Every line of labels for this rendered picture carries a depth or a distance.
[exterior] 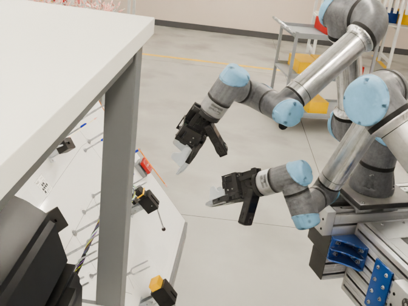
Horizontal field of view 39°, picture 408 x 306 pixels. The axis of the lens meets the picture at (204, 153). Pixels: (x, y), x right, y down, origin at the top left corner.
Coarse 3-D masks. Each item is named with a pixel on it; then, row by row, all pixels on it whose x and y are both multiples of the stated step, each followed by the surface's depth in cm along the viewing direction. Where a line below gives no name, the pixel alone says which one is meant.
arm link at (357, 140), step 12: (396, 72) 145; (348, 132) 160; (360, 132) 156; (348, 144) 160; (360, 144) 158; (336, 156) 163; (348, 156) 161; (360, 156) 161; (324, 168) 168; (336, 168) 164; (348, 168) 163; (324, 180) 167; (336, 180) 165; (324, 192) 168; (336, 192) 169
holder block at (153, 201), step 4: (148, 192) 179; (148, 196) 177; (152, 196) 180; (140, 200) 178; (144, 200) 178; (148, 200) 178; (152, 200) 178; (156, 200) 181; (140, 204) 179; (144, 204) 178; (148, 204) 178; (152, 204) 178; (156, 204) 179; (144, 208) 179; (148, 208) 179; (152, 208) 179; (156, 208) 179; (148, 212) 180
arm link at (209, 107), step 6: (204, 102) 162; (210, 102) 160; (204, 108) 162; (210, 108) 161; (216, 108) 160; (222, 108) 161; (228, 108) 163; (210, 114) 161; (216, 114) 161; (222, 114) 162
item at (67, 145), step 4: (64, 140) 153; (68, 140) 154; (60, 144) 152; (64, 144) 152; (68, 144) 153; (72, 144) 155; (56, 148) 153; (60, 148) 153; (64, 148) 152; (68, 148) 152; (72, 148) 155; (52, 152) 155; (56, 152) 155; (60, 152) 153; (64, 152) 155; (52, 156) 155; (52, 160) 156
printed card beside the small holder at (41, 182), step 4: (40, 176) 148; (36, 180) 145; (40, 180) 147; (44, 180) 148; (36, 184) 145; (40, 184) 146; (44, 184) 148; (48, 184) 149; (40, 188) 145; (44, 188) 147; (48, 188) 148; (52, 188) 150; (44, 192) 146; (48, 192) 147
